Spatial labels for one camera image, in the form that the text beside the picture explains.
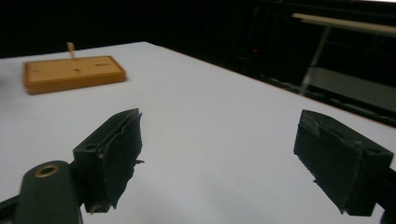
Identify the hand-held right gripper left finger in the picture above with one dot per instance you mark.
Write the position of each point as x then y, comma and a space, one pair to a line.
107, 155

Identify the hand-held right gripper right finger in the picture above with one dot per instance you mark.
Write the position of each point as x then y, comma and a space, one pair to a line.
339, 161

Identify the brown wooden box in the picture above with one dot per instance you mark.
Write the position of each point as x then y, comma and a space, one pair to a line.
73, 73

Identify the white metal stand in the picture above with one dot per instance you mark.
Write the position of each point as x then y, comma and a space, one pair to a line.
351, 85

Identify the white table mat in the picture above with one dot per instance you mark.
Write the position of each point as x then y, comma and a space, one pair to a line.
199, 130

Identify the metal floor rail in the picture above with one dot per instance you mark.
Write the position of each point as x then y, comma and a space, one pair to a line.
336, 101

